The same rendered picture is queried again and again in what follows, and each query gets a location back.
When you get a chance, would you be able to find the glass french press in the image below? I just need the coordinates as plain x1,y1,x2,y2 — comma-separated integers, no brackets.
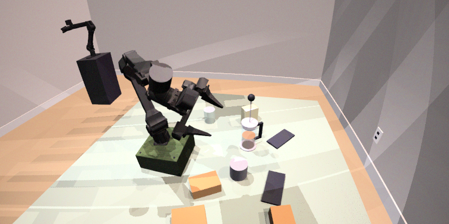
239,94,264,152

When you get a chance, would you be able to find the orange-brown box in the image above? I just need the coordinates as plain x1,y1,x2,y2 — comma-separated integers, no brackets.
189,171,221,200
171,204,207,224
268,204,296,224

